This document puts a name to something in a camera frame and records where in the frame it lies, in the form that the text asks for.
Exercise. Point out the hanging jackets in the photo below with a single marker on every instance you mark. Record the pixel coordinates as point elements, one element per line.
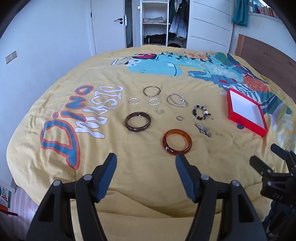
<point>179,23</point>

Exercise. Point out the yellow printed blanket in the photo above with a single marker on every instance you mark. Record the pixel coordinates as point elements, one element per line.
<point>97,143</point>

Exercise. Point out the folded beige clothes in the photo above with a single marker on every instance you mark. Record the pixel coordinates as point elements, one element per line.
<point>152,20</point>

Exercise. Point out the printed cardboard box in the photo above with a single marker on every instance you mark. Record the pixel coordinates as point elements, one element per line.
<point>5,197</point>

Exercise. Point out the teal towel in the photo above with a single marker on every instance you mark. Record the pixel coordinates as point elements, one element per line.
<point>240,14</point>

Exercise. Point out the white room door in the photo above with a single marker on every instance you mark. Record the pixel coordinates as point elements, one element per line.
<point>104,25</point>

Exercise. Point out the thin gold bangle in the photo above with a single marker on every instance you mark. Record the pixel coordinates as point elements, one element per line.
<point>145,94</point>

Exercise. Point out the wooden headboard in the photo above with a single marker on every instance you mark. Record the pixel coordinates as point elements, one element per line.
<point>261,55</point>

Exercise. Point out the dark brown bangle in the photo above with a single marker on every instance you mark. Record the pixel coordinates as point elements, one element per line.
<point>129,126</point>

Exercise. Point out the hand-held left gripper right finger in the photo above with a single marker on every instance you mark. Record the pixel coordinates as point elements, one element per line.
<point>185,179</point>

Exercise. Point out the silver wristwatch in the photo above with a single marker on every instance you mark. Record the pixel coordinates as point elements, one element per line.
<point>203,129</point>

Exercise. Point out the white wardrobe door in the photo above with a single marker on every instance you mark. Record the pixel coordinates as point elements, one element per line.
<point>208,23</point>

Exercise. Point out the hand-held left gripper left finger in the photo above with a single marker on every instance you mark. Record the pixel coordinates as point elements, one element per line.
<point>106,179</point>

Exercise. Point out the folded dark clothes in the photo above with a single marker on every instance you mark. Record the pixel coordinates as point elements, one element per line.
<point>155,39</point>

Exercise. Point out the wall switch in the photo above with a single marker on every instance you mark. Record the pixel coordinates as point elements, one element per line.
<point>11,57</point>

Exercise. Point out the white open wardrobe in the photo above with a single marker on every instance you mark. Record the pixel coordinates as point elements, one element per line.
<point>141,30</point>

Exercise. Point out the red jewelry box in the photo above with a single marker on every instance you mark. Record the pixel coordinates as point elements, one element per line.
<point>246,111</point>

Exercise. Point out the row of books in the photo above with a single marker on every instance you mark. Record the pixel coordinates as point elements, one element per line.
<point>263,9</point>

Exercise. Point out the amber bangle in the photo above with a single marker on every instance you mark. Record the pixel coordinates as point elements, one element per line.
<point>166,143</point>

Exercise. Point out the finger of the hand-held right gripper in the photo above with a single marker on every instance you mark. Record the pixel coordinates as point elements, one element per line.
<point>260,165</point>
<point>281,150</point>

